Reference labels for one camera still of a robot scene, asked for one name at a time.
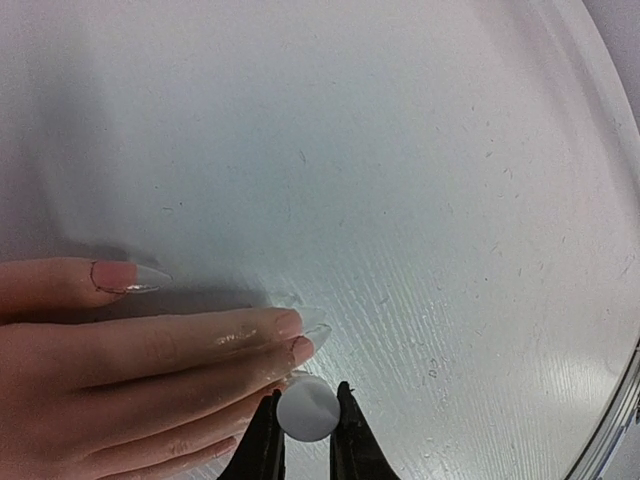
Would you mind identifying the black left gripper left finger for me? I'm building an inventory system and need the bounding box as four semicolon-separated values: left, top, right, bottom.
218;389;286;480

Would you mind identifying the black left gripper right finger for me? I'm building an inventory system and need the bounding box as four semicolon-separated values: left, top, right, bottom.
330;381;400;480

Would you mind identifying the white nail polish cap brush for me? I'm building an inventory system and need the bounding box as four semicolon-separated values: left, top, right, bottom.
276;371;341;443

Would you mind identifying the mannequin hand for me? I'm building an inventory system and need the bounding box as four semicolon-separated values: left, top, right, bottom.
1;258;330;479

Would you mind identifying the aluminium back table rail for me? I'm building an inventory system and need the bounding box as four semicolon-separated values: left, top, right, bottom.
566;344;639;479

